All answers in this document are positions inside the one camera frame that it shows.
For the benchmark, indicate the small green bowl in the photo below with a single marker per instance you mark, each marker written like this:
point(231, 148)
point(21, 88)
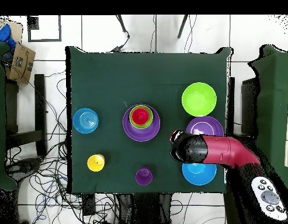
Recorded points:
point(151, 119)

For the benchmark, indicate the purple bowl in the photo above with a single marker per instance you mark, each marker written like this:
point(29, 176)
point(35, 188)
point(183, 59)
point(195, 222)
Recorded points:
point(141, 135)
point(204, 124)

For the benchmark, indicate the red cup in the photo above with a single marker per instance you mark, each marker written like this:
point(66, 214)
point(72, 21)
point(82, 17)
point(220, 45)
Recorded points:
point(140, 116)

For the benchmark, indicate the large blue bowl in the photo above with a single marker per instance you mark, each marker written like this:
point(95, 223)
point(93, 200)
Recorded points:
point(199, 173)

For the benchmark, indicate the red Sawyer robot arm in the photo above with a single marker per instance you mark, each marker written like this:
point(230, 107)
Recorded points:
point(223, 151)

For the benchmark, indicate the large green bowl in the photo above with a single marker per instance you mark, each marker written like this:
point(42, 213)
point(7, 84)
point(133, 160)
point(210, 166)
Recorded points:
point(199, 99)

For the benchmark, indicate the purple cup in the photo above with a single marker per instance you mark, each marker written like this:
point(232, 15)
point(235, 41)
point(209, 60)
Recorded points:
point(143, 176)

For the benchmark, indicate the dark green tablecloth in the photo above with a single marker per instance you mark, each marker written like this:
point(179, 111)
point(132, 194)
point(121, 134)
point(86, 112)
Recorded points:
point(134, 74)

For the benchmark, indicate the yellow cup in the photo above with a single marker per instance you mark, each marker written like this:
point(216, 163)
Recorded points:
point(95, 162)

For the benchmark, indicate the small blue bowl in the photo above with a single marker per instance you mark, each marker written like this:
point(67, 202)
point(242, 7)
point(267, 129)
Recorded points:
point(85, 120)

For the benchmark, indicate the black power adapter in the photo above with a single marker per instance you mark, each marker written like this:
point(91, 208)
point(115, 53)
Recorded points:
point(116, 49)

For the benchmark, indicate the black tripod leg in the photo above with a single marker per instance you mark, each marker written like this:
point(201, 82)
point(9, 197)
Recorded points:
point(122, 24)
point(182, 26)

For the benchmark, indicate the brown cardboard box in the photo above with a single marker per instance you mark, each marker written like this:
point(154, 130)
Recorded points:
point(21, 65)

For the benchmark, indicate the blue fabric bag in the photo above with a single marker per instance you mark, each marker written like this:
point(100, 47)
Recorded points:
point(3, 35)

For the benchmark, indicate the grey pedestal foot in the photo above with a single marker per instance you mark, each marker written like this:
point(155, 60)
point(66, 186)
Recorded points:
point(25, 166)

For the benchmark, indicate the black square floor frame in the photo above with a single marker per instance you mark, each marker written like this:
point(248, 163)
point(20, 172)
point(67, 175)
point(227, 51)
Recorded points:
point(33, 22)

